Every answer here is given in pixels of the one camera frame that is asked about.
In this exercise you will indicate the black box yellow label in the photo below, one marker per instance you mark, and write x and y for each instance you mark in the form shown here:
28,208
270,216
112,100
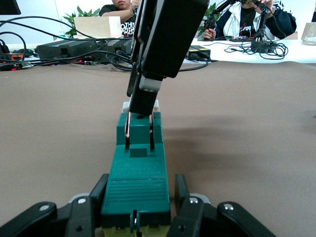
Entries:
200,50

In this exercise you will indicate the pale wooden box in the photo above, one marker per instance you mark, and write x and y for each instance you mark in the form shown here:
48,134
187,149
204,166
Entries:
309,34

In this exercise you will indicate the person in black t-shirt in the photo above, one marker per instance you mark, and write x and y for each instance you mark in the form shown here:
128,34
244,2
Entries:
111,10

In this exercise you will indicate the short black power supply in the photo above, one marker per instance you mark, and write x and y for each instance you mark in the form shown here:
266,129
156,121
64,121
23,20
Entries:
121,45

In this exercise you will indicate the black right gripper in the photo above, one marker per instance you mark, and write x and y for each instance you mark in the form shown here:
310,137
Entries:
170,32

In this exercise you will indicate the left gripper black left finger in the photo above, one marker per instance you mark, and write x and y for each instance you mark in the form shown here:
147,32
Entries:
79,217

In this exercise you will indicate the long black power supply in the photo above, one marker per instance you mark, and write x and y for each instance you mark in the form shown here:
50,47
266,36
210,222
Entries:
69,48

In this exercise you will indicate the black monitor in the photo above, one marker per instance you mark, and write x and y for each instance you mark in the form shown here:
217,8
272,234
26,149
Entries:
8,6

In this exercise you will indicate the green load switch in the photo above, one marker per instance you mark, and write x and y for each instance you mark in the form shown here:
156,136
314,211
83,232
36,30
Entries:
138,177

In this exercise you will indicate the cardboard box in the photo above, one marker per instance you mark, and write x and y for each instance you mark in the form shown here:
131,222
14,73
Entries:
96,27

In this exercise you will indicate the person in white jacket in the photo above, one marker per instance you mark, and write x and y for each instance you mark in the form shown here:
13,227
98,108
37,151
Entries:
234,22

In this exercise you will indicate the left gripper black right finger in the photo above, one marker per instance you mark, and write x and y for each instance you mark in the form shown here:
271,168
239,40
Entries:
195,217

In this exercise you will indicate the green potted plant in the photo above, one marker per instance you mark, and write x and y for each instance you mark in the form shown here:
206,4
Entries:
210,10
81,12

